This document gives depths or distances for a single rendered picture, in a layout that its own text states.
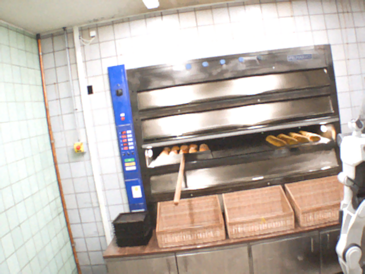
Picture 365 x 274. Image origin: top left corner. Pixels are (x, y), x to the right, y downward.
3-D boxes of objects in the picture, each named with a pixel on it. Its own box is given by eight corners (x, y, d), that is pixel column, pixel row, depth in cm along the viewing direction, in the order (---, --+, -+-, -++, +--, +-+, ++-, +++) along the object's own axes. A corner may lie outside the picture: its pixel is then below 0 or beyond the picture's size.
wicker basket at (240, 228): (224, 220, 334) (221, 193, 332) (283, 212, 331) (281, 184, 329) (228, 240, 286) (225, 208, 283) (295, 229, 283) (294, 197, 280)
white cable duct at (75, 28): (111, 259, 343) (73, 26, 322) (115, 259, 343) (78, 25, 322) (111, 260, 341) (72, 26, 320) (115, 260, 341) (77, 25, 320)
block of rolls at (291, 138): (265, 140, 402) (264, 135, 402) (304, 135, 400) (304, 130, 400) (277, 147, 342) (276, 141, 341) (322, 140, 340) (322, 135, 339)
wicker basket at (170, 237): (162, 229, 336) (157, 201, 334) (221, 221, 335) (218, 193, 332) (158, 249, 288) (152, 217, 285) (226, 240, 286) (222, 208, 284)
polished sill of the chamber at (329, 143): (149, 170, 339) (148, 166, 339) (333, 144, 332) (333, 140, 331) (148, 172, 333) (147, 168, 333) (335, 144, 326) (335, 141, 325)
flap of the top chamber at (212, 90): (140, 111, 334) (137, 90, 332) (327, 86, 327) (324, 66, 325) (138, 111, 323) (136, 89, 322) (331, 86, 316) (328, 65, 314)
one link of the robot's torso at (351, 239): (349, 255, 229) (368, 193, 224) (359, 266, 211) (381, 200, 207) (331, 253, 229) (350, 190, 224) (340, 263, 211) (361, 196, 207)
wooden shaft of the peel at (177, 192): (179, 205, 197) (178, 200, 197) (174, 206, 197) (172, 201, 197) (185, 156, 367) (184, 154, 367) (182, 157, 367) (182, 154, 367)
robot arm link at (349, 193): (350, 197, 243) (351, 172, 241) (356, 201, 233) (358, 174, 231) (337, 198, 243) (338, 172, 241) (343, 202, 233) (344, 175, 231)
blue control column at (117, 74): (160, 223, 534) (138, 79, 514) (171, 222, 533) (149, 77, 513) (144, 285, 342) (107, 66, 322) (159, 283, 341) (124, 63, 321)
